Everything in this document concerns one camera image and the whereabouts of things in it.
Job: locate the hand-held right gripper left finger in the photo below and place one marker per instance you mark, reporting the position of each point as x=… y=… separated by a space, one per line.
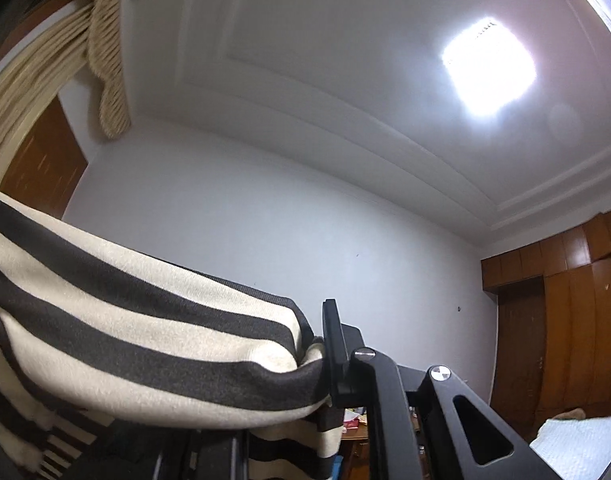
x=238 y=460

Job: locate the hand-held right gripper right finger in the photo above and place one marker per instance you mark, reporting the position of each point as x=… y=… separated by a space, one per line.
x=335 y=360

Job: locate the black and cream striped shirt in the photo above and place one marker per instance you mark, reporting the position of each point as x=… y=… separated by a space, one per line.
x=135 y=320

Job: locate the red box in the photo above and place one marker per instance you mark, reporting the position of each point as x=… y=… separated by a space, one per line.
x=350 y=423

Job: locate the wooden wardrobe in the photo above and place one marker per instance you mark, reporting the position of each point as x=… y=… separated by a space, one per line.
x=575 y=320

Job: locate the white bedding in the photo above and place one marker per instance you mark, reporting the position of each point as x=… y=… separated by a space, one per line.
x=580 y=447

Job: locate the square ceiling light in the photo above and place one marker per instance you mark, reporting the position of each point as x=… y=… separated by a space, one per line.
x=488 y=65

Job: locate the brown wooden door panel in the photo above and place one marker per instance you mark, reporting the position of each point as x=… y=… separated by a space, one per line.
x=40 y=165

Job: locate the beige curtain valance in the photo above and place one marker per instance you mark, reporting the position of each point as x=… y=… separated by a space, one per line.
x=108 y=45

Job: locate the beige curtain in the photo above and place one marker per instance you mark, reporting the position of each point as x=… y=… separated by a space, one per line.
x=30 y=85

